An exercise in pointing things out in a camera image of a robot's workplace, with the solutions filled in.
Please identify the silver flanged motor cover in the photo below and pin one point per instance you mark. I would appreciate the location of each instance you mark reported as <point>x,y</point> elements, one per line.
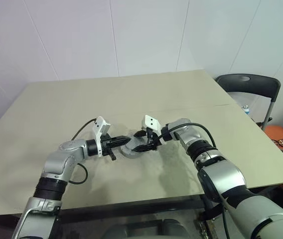
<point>134,142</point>

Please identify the black table frame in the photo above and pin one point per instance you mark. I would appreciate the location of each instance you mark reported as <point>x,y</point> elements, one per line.
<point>131,206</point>

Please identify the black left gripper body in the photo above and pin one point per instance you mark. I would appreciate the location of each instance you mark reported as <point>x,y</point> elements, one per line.
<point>105,145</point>

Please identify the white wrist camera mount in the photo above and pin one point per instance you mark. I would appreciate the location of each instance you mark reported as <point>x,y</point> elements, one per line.
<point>150,122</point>
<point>100,123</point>

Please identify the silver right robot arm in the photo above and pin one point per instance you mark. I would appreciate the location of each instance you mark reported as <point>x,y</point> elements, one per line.
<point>221,174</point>

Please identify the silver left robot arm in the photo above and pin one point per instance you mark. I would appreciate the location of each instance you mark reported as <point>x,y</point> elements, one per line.
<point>61,161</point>

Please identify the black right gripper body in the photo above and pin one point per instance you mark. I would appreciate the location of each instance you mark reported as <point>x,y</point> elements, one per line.
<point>153,142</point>

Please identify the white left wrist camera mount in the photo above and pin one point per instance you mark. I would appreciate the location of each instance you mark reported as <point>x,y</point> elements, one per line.
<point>100,123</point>

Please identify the small bottle with blue label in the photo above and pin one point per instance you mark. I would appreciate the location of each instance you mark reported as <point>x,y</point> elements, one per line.
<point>246,110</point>

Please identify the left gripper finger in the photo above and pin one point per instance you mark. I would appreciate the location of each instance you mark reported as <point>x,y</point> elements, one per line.
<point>119,139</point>
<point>117,144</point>

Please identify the dark brown folding chair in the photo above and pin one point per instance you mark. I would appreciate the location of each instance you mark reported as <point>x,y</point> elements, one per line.
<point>256,87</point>

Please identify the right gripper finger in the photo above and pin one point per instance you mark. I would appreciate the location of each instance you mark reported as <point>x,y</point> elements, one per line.
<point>141,134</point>
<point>144,149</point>

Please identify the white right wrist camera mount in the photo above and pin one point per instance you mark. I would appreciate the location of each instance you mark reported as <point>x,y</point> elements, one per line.
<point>150,122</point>

